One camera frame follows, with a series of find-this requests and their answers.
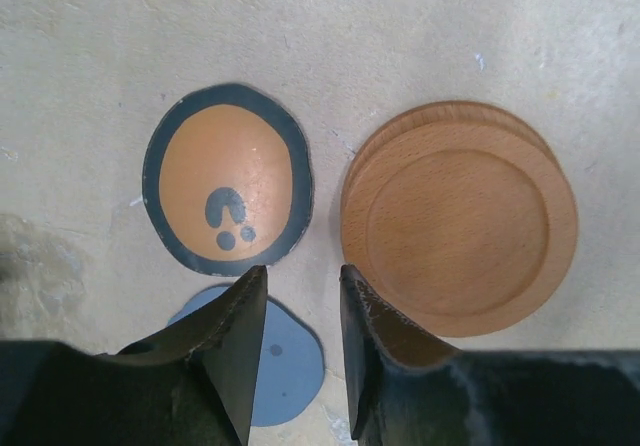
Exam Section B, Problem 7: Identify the blue round coaster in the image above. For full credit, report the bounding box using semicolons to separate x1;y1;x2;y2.
166;282;325;428

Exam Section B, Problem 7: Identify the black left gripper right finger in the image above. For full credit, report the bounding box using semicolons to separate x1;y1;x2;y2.
340;265;639;445

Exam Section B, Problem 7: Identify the light wooden coaster bottom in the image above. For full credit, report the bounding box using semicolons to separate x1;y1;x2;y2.
342;100;559;194

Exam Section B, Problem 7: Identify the light wooden coaster top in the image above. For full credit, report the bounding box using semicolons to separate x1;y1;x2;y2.
341;121;578;337

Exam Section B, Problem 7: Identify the orange black smiley coaster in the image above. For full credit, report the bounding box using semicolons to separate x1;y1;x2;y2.
142;83;314;276

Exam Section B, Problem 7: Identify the light wooden coaster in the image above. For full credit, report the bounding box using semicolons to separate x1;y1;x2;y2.
341;121;578;337
342;100;559;194

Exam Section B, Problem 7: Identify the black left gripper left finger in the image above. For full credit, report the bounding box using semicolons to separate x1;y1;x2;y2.
1;266;267;445

